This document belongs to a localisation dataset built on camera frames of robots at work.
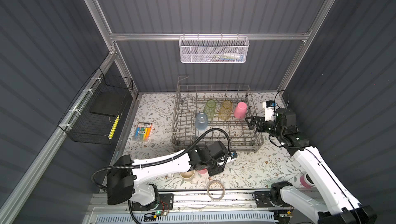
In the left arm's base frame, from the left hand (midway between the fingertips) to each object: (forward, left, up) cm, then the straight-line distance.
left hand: (221, 163), depth 74 cm
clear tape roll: (-9, -1, -10) cm, 14 cm away
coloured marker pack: (+26, +45, -9) cm, 53 cm away
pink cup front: (+32, -17, 0) cm, 36 cm away
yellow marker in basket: (+14, +49, +16) cm, 54 cm away
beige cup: (-1, +17, -13) cm, 21 cm away
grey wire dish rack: (+52, +15, -9) cm, 55 cm away
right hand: (+16, -18, +13) cm, 28 cm away
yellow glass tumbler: (+36, -8, -4) cm, 38 cm away
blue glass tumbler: (+23, +9, +4) cm, 25 cm away
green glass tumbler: (+33, +3, +4) cm, 33 cm away
